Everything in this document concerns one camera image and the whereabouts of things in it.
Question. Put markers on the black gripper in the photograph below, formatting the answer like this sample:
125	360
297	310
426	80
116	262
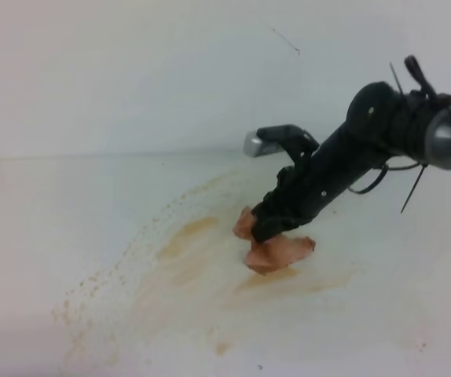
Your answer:
380	123

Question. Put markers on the pink stained rag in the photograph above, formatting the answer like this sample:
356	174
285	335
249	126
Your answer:
274	254

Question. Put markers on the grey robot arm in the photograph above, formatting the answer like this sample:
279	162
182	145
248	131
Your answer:
437	138

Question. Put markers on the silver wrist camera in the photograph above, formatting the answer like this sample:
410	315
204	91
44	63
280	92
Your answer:
272	141

